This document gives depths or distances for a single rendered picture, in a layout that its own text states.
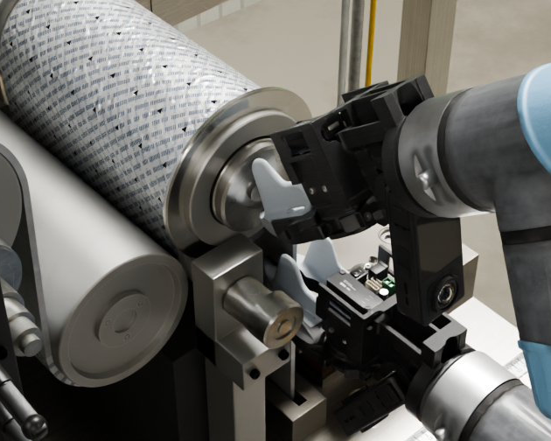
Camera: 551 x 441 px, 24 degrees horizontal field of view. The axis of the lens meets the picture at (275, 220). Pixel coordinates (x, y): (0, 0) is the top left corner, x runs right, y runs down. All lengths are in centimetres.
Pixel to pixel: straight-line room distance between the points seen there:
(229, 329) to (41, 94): 24
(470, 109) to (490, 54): 260
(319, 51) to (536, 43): 56
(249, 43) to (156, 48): 232
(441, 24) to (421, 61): 7
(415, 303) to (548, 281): 19
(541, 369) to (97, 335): 38
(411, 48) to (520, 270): 132
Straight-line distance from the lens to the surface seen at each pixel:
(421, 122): 75
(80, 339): 95
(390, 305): 99
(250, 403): 107
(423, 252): 83
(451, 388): 97
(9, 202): 84
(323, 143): 82
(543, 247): 69
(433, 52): 199
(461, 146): 72
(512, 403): 96
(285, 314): 94
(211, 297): 97
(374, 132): 80
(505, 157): 69
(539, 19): 347
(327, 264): 109
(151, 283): 97
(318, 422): 124
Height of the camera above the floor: 188
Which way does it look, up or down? 42 degrees down
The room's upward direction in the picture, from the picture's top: straight up
